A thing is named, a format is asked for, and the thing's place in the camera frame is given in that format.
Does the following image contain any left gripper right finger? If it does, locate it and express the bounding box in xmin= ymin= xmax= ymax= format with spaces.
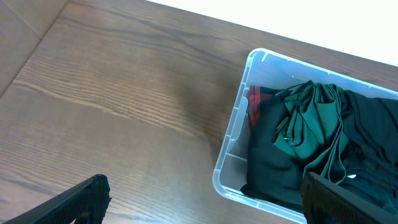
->
xmin=300 ymin=172 xmax=397 ymax=224

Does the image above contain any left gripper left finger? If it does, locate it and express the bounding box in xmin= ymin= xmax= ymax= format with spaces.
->
xmin=4 ymin=174 xmax=111 ymax=224

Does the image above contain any large black garment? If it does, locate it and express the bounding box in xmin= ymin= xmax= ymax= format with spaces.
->
xmin=241 ymin=90 xmax=303 ymax=211

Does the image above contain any green garment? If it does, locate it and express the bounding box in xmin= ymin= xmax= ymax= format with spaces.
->
xmin=273 ymin=81 xmax=349 ymax=184

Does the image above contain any red navy plaid shirt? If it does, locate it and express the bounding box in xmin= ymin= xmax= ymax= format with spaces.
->
xmin=248 ymin=86 xmax=275 ymax=128

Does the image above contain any small black folded garment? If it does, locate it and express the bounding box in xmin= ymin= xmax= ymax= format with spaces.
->
xmin=340 ymin=90 xmax=397 ymax=214

